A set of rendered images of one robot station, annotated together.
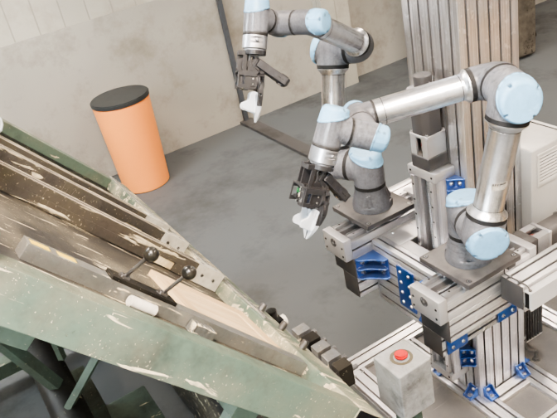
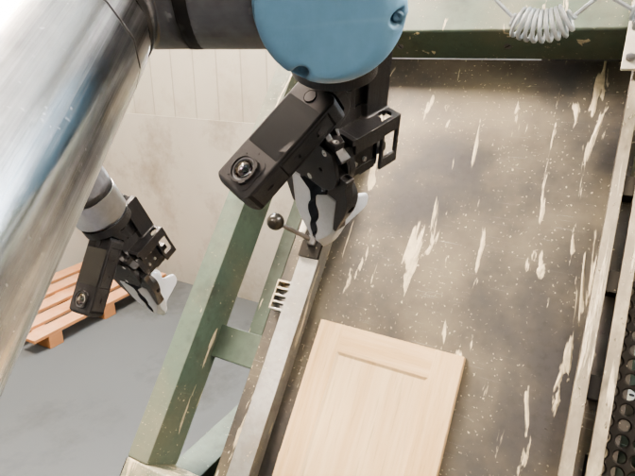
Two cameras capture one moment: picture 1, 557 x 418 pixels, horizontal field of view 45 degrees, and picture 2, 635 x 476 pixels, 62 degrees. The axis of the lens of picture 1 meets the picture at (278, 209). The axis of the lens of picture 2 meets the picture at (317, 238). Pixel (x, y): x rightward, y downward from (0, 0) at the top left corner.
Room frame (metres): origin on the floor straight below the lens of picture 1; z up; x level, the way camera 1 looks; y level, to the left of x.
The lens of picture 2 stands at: (2.37, -0.30, 1.77)
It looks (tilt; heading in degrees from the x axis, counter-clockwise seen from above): 20 degrees down; 145
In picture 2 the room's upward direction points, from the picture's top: straight up
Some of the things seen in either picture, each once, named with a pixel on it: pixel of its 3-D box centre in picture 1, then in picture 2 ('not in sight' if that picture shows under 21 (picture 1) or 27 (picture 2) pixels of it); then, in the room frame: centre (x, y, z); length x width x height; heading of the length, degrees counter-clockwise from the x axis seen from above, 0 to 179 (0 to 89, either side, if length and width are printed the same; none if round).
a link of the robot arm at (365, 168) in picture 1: (365, 165); not in sight; (2.21, -0.34, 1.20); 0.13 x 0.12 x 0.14; 53
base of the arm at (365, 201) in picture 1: (370, 192); not in sight; (2.21, -0.35, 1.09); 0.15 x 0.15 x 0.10
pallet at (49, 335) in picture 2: not in sight; (71, 297); (-1.50, 0.25, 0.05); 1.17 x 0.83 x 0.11; 115
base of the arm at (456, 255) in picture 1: (467, 242); not in sight; (1.76, -0.56, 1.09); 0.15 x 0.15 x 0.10
